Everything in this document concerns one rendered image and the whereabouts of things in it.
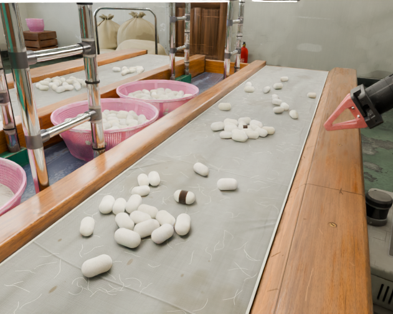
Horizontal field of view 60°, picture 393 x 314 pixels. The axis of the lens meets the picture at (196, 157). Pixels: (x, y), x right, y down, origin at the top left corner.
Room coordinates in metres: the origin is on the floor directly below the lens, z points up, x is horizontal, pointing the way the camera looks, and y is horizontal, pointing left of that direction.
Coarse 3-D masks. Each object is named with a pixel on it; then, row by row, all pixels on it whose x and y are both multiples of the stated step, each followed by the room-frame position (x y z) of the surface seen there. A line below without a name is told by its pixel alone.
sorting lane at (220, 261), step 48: (240, 96) 1.15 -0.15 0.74; (288, 96) 1.17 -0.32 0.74; (192, 144) 0.72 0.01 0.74; (240, 144) 0.73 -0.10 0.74; (288, 144) 0.74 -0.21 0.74; (96, 192) 0.50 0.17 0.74; (192, 192) 0.51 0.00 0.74; (240, 192) 0.51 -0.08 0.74; (288, 192) 0.52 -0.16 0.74; (48, 240) 0.37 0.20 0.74; (96, 240) 0.37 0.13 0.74; (144, 240) 0.38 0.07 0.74; (192, 240) 0.38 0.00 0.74; (240, 240) 0.38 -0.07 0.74; (0, 288) 0.28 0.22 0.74; (48, 288) 0.29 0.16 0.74; (96, 288) 0.29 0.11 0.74; (144, 288) 0.29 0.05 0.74; (192, 288) 0.29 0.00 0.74; (240, 288) 0.30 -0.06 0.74
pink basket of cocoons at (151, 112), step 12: (60, 108) 0.86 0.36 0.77; (72, 108) 0.90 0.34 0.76; (84, 108) 0.93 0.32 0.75; (108, 108) 0.96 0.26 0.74; (120, 108) 0.96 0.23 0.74; (132, 108) 0.95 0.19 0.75; (144, 108) 0.93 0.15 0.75; (156, 108) 0.88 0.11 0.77; (60, 120) 0.84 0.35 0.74; (72, 132) 0.72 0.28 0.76; (84, 132) 0.71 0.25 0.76; (108, 132) 0.71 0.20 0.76; (120, 132) 0.73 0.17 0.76; (132, 132) 0.75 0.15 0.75; (72, 144) 0.74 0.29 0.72; (84, 144) 0.73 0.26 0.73; (108, 144) 0.73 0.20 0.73; (84, 156) 0.74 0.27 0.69
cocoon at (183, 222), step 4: (180, 216) 0.41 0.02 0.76; (184, 216) 0.41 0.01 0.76; (188, 216) 0.41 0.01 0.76; (176, 220) 0.41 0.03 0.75; (180, 220) 0.40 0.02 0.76; (184, 220) 0.40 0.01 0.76; (188, 220) 0.40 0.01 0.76; (176, 224) 0.39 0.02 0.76; (180, 224) 0.39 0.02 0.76; (184, 224) 0.39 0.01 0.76; (188, 224) 0.39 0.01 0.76; (176, 228) 0.39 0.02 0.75; (180, 228) 0.38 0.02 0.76; (184, 228) 0.38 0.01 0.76; (188, 228) 0.39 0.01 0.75; (180, 232) 0.38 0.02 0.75; (184, 232) 0.38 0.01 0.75
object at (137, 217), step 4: (132, 212) 0.42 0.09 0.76; (136, 212) 0.41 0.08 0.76; (140, 212) 0.41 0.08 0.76; (132, 216) 0.41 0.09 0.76; (136, 216) 0.41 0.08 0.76; (140, 216) 0.41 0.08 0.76; (144, 216) 0.41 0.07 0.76; (148, 216) 0.41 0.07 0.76; (136, 220) 0.41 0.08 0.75; (140, 220) 0.40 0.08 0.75; (144, 220) 0.40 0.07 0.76
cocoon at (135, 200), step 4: (132, 196) 0.46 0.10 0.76; (136, 196) 0.46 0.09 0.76; (140, 196) 0.46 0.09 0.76; (128, 200) 0.45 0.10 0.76; (132, 200) 0.44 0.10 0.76; (136, 200) 0.45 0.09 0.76; (140, 200) 0.45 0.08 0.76; (128, 204) 0.44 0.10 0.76; (132, 204) 0.43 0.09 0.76; (136, 204) 0.44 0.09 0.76; (140, 204) 0.45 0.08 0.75; (128, 208) 0.43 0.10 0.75; (132, 208) 0.43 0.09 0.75; (136, 208) 0.43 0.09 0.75; (128, 212) 0.43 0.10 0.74
